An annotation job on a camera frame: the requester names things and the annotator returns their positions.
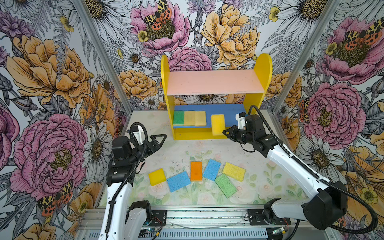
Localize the lime yellow sponge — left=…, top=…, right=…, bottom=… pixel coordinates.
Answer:
left=223, top=162, right=246, bottom=182

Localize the aluminium front rail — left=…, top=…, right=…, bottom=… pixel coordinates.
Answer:
left=76, top=205, right=337, bottom=240

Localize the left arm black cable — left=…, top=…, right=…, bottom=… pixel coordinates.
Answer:
left=103, top=121, right=149, bottom=235

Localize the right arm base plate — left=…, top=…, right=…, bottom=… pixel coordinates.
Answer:
left=243, top=209, right=291, bottom=226

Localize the bright yellow square sponge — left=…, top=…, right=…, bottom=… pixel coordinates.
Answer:
left=149, top=169, right=167, bottom=186

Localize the orange sponge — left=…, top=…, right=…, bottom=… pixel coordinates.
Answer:
left=190, top=161, right=203, bottom=182

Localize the blue sponge upper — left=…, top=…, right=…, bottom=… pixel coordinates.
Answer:
left=203, top=159, right=221, bottom=181

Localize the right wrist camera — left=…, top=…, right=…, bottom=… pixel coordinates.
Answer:
left=236, top=112, right=266, bottom=135

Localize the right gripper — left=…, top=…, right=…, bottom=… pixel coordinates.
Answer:
left=222, top=124, right=255, bottom=145

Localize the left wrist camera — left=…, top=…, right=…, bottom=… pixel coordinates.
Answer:
left=111, top=136, right=133, bottom=168

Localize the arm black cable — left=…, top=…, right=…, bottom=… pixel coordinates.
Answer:
left=247, top=104, right=379, bottom=235
left=103, top=121, right=149, bottom=235

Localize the dark green scrub sponge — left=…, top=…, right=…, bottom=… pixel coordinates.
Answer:
left=173, top=111, right=185, bottom=126

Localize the blue sponge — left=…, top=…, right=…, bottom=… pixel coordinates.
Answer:
left=203, top=159, right=221, bottom=181
left=167, top=172, right=191, bottom=193

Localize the light yellow sponge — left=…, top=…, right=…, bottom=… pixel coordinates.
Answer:
left=195, top=111, right=207, bottom=127

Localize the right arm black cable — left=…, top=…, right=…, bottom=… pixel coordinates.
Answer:
left=247, top=104, right=379, bottom=235

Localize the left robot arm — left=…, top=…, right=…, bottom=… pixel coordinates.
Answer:
left=99, top=134, right=167, bottom=240

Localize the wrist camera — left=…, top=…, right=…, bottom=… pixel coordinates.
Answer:
left=111, top=136, right=133, bottom=168
left=236, top=112, right=266, bottom=135

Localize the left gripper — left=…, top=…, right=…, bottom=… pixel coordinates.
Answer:
left=129, top=134, right=168, bottom=164

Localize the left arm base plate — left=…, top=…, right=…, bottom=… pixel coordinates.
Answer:
left=143, top=210, right=168, bottom=227

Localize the light green sponge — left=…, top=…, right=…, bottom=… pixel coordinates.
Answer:
left=215, top=174, right=237, bottom=199

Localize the golden yellow sponge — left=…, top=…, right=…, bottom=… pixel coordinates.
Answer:
left=211, top=114, right=226, bottom=136

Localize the blue sponge lower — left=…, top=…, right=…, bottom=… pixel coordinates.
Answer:
left=167, top=172, right=191, bottom=193

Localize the yellow shelf unit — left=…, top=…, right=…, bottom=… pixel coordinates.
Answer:
left=161, top=54, right=273, bottom=141

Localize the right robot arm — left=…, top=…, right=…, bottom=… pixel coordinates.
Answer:
left=223, top=126, right=347, bottom=230

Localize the pale yellow sponge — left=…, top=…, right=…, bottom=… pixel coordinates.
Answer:
left=184, top=111, right=196, bottom=126

